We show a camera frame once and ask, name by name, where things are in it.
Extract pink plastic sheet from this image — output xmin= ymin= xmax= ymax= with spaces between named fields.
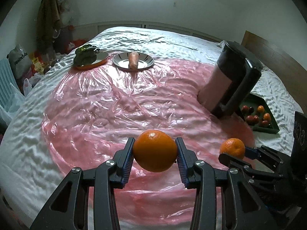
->
xmin=42 ymin=59 xmax=254 ymax=227

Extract white patterned plate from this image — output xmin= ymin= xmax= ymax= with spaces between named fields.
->
xmin=112 ymin=51 xmax=154 ymax=72

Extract light blue suitcase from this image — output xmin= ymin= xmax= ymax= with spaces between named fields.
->
xmin=0 ymin=58 xmax=18 ymax=108

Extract brown hanging coat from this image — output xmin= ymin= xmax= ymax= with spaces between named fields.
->
xmin=36 ymin=0 xmax=61 ymax=54

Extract grey printed bag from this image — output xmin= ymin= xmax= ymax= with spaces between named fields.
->
xmin=7 ymin=44 xmax=32 ymax=80

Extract black and steel appliance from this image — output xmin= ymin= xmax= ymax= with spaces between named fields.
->
xmin=197 ymin=41 xmax=263 ymax=118

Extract green leafy vegetable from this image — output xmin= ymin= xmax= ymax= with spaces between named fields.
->
xmin=73 ymin=44 xmax=100 ymax=67

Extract yellow red snack packages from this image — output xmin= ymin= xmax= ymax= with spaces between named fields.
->
xmin=29 ymin=51 xmax=49 ymax=74

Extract orange tangerine in tray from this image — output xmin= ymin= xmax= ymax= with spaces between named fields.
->
xmin=257 ymin=105 xmax=265 ymax=114

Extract red fruit centre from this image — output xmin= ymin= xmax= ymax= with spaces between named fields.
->
xmin=253 ymin=115 xmax=259 ymax=124

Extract red fruit upper left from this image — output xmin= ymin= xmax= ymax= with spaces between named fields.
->
xmin=241 ymin=105 xmax=249 ymax=112

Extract wooden headboard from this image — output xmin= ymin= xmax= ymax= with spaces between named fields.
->
xmin=241 ymin=31 xmax=307 ymax=113

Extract carrot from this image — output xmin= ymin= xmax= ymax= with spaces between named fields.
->
xmin=129 ymin=51 xmax=139 ymax=70

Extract orange rimmed plate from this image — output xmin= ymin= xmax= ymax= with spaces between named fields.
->
xmin=73 ymin=52 xmax=109 ymax=71

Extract red fruit lower left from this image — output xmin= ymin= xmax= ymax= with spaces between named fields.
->
xmin=245 ymin=115 xmax=254 ymax=122

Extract dark purple fruit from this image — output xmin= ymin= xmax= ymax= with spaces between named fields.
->
xmin=248 ymin=106 xmax=254 ymax=114

